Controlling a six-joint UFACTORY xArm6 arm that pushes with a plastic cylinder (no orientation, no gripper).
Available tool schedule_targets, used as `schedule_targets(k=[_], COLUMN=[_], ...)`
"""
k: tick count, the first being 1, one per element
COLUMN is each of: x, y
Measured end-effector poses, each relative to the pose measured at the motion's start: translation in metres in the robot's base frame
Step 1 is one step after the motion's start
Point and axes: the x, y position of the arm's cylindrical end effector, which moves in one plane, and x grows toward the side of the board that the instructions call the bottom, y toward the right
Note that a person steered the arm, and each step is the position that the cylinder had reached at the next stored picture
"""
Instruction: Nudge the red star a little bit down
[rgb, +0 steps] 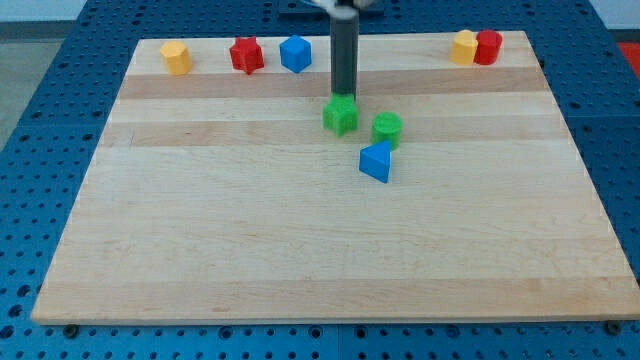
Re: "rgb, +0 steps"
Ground yellow hexagon block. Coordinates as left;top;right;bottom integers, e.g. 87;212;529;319
159;40;193;75

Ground yellow heart block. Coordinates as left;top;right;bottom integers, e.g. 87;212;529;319
449;29;478;66

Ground blue perforated table frame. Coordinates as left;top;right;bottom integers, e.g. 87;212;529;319
1;0;639;359

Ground blue cube block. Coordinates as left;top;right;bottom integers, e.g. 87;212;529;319
279;35;312;73

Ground red star block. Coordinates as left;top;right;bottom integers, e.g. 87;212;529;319
229;36;264;75

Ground green star block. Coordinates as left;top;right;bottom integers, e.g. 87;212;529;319
322;93;359;137

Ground green cylinder block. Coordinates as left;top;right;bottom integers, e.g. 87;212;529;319
371;112;403;150

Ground red cylinder block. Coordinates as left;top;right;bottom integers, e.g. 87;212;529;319
474;29;503;65

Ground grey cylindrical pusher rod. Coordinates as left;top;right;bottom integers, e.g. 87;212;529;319
329;6;359;96

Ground blue triangle block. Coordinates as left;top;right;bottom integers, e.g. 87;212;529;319
358;140;392;183

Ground wooden board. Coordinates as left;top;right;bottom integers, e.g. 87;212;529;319
31;31;639;325

